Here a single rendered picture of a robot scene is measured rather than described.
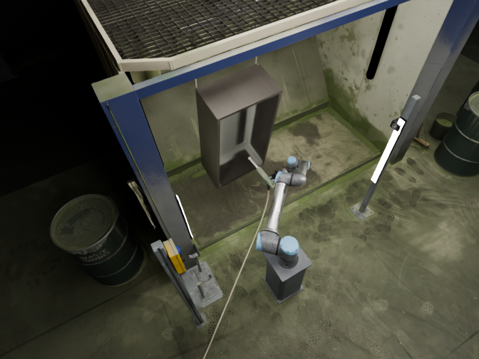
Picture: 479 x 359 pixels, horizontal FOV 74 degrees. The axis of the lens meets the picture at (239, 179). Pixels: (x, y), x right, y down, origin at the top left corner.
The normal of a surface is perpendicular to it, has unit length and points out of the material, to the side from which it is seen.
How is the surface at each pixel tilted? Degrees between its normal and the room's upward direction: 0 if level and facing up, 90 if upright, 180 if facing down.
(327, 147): 0
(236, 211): 0
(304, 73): 57
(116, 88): 0
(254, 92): 12
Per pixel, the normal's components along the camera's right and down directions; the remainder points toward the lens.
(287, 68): 0.38, 0.24
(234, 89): 0.06, -0.46
